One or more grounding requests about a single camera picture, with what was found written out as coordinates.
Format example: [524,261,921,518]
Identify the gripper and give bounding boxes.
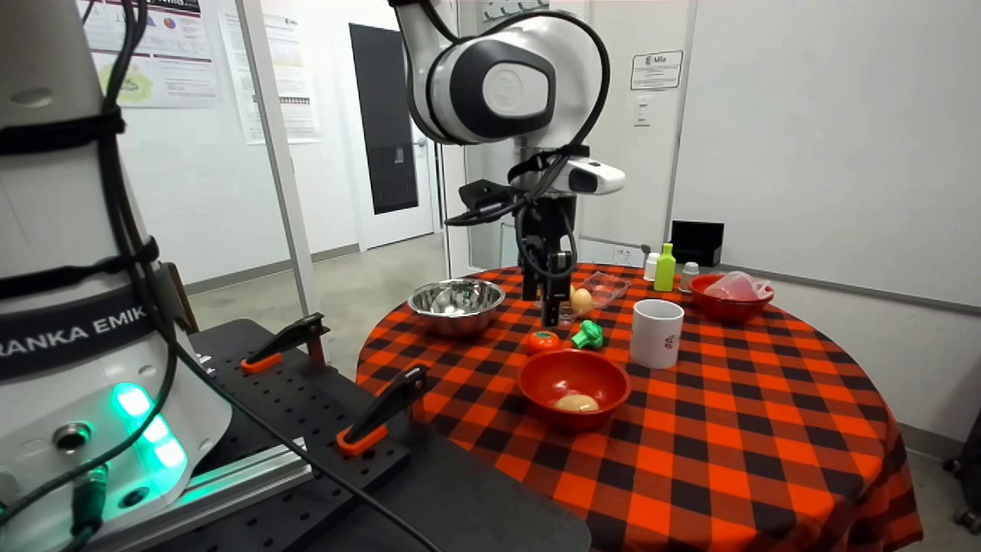
[521,195,579,329]

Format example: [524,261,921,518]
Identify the clear plastic egg carton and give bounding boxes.
[558,270,632,323]

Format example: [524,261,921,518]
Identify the steel bowl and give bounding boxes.
[407,278,507,339]

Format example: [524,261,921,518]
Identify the orange bowl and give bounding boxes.
[517,348,633,432]

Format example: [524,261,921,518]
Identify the red bowl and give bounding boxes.
[687,273,776,324]

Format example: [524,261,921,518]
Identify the toy broccoli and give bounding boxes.
[569,319,605,352]

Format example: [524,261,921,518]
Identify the white mug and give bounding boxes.
[629,298,686,370]

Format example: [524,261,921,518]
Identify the green bottle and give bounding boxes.
[653,242,678,294]

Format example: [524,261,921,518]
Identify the black box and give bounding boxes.
[670,219,726,268]

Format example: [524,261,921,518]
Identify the clear pink plastic cup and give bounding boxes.
[703,270,774,302]

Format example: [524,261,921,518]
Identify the black and orange clamp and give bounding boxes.
[239,312,331,376]
[335,363,431,459]

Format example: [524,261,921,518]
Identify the white door with dark window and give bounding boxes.
[336,0,447,251]

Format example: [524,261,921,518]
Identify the orange black checked tablecloth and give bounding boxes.
[356,264,925,552]

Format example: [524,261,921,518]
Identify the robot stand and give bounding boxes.
[100,318,592,552]

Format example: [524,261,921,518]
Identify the office chair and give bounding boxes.
[942,425,981,535]

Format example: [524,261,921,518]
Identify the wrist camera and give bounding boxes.
[458,179,523,228]

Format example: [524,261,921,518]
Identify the white wall sign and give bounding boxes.
[630,50,684,92]

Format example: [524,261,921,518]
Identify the black cable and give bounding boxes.
[162,337,447,552]

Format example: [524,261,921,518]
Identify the white metal post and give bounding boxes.
[233,0,317,321]

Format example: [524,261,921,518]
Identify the wall poster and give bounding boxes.
[77,0,224,109]
[218,8,323,146]

